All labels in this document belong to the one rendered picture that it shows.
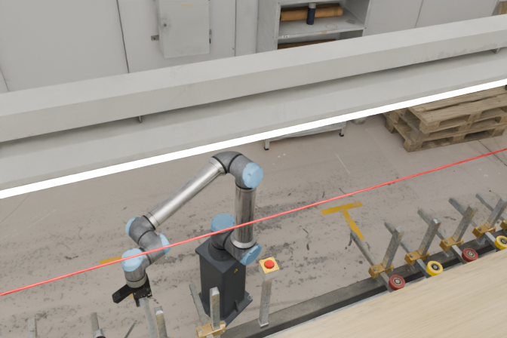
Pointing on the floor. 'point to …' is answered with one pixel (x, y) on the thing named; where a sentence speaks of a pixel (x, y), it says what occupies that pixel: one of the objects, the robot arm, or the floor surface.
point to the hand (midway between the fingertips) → (137, 305)
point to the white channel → (237, 76)
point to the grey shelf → (297, 35)
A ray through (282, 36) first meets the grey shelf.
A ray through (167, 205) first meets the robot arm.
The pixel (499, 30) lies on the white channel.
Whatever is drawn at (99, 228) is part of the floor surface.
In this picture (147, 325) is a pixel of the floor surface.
